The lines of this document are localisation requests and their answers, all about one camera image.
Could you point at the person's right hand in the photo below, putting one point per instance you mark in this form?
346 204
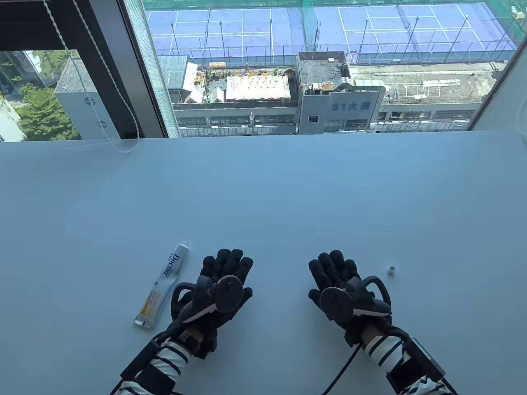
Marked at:
333 263

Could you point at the person's left hand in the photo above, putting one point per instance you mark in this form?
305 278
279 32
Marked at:
230 263

